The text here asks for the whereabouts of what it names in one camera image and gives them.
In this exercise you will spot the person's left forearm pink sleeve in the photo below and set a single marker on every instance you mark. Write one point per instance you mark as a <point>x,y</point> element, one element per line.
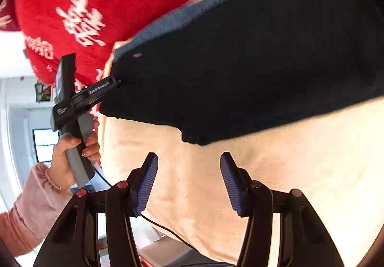
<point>30,210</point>

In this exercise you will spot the window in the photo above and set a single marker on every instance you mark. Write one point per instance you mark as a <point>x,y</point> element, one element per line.
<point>45,144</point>

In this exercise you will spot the black pants with blue waistband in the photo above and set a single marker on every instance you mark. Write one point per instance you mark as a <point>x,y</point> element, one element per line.
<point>240,60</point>

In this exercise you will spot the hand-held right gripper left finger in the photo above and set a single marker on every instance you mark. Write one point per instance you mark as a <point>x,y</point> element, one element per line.
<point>147,183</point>

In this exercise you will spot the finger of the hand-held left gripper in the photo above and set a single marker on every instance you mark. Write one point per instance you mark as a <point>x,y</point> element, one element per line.
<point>113,82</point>

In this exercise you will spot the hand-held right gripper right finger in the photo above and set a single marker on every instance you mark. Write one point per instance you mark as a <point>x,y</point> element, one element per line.
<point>232,183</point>

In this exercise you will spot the person's left hand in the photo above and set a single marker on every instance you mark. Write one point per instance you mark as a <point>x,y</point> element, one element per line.
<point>60,165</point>

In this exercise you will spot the cream blanket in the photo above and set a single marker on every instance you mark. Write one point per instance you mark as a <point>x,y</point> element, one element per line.
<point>270,180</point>

